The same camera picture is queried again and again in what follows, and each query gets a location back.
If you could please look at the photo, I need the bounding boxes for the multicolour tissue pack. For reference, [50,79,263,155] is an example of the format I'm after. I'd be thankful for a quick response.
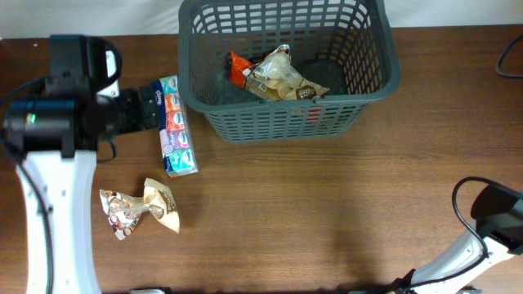
[151,75,199,178]

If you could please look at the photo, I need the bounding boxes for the beige snack bag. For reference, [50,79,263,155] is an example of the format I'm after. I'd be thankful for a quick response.
[242,43,331,102]

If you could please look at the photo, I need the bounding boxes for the grey plastic shopping basket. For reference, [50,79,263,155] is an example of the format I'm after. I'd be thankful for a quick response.
[178,0,400,142]

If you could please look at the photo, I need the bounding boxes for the orange pasta packet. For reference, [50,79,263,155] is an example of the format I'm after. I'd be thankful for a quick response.
[226,51,324,123]

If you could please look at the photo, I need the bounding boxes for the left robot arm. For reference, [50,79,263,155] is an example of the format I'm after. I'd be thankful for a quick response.
[1,35,160,293]

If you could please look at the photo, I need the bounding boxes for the beige cookie bag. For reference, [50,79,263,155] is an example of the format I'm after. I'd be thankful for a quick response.
[100,178,181,240]

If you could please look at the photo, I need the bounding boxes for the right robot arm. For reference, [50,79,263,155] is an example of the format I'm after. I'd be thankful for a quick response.
[393,183,522,294]

